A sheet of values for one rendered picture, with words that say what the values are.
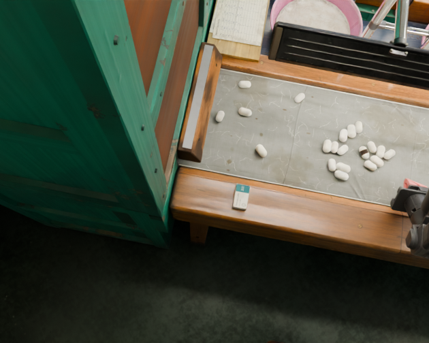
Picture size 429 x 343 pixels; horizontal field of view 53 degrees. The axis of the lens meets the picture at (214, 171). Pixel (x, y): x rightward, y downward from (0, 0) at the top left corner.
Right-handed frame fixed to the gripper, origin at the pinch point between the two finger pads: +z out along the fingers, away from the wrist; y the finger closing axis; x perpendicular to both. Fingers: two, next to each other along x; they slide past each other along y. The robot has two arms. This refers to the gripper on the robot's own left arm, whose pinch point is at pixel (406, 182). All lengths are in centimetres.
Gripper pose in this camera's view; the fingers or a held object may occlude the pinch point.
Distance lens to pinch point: 123.2
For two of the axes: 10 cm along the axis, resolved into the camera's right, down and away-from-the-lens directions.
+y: -9.8, -1.9, 0.0
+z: 1.0, -5.4, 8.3
